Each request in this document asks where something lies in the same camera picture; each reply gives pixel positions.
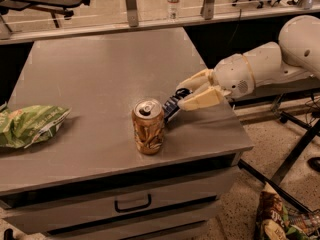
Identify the dark blue rxbar wrapper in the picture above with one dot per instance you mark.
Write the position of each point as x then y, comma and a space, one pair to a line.
171, 107

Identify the black metal stand frame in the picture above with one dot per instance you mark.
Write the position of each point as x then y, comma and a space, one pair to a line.
311, 132

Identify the clear plastic water bottle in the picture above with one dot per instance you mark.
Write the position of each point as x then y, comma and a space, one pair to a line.
173, 6

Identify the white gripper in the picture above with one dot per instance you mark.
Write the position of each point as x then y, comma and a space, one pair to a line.
233, 74

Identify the chip bag on floor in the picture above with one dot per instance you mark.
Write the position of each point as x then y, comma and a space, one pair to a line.
274, 221

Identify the metal railing frame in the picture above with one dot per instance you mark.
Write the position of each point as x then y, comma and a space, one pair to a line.
114, 16

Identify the orange soda can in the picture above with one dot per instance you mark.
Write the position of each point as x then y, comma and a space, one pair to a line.
148, 124

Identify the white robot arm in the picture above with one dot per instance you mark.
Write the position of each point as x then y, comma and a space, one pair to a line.
294, 56

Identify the grey drawer cabinet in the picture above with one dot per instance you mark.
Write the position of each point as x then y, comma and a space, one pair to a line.
184, 197

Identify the black drawer handle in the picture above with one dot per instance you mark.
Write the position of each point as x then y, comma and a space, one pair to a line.
131, 203

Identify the green chip bag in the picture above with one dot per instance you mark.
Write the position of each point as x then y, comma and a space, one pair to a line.
29, 125

